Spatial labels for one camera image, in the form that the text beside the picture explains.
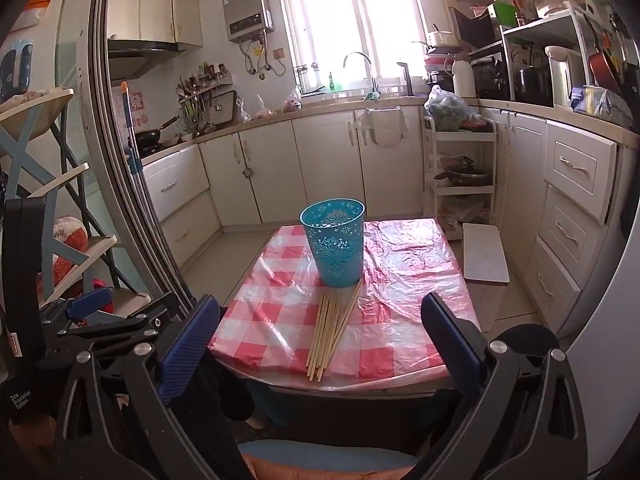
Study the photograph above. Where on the white rolling cart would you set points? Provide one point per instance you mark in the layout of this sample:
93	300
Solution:
487	160

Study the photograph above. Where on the range hood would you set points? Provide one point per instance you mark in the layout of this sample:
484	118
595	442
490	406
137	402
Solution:
140	55

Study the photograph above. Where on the metal sliding door frame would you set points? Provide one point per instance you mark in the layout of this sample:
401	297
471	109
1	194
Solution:
130	210

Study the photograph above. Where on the white step stool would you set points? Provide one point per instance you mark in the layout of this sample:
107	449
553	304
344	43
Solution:
484	255

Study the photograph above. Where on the bundle of wooden chopsticks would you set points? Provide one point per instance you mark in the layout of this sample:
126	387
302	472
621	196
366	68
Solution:
325	330

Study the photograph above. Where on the blue perforated plastic basket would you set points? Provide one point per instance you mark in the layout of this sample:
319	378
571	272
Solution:
335	255

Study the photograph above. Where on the red frying pan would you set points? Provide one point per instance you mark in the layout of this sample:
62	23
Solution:
602	72

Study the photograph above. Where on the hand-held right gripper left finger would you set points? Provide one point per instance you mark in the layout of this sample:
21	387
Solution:
187	355

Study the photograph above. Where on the blue food packet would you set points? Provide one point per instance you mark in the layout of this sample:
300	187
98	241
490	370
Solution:
600	102

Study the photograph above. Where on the blue wooden shelf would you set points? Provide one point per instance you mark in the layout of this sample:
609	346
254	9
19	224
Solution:
50	180

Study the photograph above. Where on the white hanging tote bag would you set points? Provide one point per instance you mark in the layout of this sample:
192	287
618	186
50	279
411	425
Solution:
382	130

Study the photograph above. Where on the red white checkered tablecloth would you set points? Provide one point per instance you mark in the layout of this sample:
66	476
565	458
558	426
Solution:
400	280

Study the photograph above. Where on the white electric kettle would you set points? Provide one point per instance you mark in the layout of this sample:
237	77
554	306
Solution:
562	75

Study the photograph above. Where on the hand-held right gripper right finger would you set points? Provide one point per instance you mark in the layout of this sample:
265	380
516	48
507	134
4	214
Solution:
452	350

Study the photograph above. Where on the wall utensil rack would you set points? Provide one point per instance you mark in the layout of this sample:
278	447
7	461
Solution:
200	95

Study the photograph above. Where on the black tap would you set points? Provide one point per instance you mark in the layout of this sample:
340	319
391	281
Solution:
406	80

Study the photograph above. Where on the dark pot with lid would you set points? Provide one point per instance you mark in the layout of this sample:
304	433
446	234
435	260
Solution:
467	175

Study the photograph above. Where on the white pot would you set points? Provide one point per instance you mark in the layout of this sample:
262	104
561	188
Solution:
442	39

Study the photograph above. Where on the white countertop shelf rack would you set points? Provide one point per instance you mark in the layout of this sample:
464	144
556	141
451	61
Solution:
540	30

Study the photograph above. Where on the white thermos jug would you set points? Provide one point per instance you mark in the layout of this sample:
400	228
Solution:
462	80

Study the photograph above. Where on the plastic bag of greens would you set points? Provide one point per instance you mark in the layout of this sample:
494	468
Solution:
450	107

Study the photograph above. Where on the white kitchen base cabinets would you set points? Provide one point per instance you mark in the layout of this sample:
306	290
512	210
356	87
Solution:
320	170

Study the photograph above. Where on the red plush toy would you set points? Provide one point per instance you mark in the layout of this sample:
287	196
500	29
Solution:
70	235

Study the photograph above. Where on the black stock pot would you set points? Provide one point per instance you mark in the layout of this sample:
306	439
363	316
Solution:
532	85

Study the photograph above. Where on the white wall cabinets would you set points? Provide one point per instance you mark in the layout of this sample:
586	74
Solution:
155	10

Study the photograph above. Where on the kitchen window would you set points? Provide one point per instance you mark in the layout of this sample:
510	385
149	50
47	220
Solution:
350	20

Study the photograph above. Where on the clear plastic bag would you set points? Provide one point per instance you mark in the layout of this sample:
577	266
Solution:
291	102
265	109
244	112

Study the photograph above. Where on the black microwave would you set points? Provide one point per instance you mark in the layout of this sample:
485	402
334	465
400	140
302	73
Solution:
475	30

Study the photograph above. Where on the black wok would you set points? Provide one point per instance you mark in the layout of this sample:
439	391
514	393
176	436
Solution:
148	137

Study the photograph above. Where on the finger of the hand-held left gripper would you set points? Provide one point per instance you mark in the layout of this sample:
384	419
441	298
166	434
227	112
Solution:
125	322
90	302

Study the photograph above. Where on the green plastic board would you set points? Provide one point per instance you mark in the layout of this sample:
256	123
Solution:
502	14

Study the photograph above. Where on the chrome kitchen faucet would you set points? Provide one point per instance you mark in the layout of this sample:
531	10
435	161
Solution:
357	55

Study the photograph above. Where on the grey wall water heater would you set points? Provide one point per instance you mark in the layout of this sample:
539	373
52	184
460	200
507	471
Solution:
247	10

